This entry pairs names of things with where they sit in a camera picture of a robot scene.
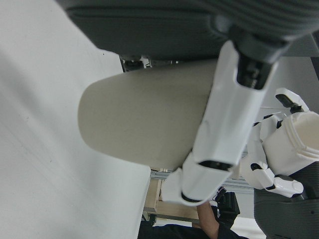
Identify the wooden box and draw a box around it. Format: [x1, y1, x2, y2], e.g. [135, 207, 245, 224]
[143, 171, 201, 221]

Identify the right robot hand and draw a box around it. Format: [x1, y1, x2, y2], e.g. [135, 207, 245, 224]
[239, 87, 319, 239]

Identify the beige cup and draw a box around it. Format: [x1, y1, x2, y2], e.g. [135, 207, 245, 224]
[76, 59, 220, 168]

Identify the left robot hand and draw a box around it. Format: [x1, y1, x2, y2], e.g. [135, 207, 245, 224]
[56, 0, 319, 207]

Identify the person in black clothes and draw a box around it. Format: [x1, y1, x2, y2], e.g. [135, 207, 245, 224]
[139, 199, 267, 239]

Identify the white paper cup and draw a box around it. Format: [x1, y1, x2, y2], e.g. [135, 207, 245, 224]
[263, 111, 319, 177]

